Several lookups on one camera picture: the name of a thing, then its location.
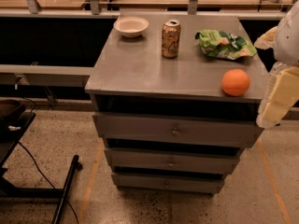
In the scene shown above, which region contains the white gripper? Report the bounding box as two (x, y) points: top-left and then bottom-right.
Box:
(254, 1), (299, 129)

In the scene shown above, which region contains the orange fruit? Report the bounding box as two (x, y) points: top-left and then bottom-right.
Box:
(221, 69), (250, 96)

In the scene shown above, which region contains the gold orange soda can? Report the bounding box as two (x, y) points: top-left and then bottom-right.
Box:
(162, 19), (181, 58)

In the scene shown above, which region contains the green chip bag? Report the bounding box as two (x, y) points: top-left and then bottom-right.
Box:
(195, 30), (257, 61)

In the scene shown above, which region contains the top grey drawer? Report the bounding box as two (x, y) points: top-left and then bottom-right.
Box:
(93, 113), (263, 148)

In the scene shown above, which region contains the grey drawer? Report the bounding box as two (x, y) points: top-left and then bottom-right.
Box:
(93, 113), (263, 148)
(105, 148), (239, 174)
(111, 173), (223, 194)

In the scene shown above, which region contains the grey drawer cabinet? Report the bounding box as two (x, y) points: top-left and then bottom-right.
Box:
(86, 15), (268, 183)

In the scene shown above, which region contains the middle grey drawer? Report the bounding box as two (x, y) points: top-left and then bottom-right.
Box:
(105, 148), (239, 174)

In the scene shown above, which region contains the white bowl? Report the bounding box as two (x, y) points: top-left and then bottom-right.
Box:
(114, 17), (149, 38)

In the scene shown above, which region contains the bottom grey drawer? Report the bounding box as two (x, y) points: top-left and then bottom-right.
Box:
(111, 173), (223, 194)

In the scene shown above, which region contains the black stand base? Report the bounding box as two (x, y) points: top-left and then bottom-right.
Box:
(0, 98), (83, 224)

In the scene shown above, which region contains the black floor cable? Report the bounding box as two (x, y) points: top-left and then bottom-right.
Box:
(17, 140), (80, 224)

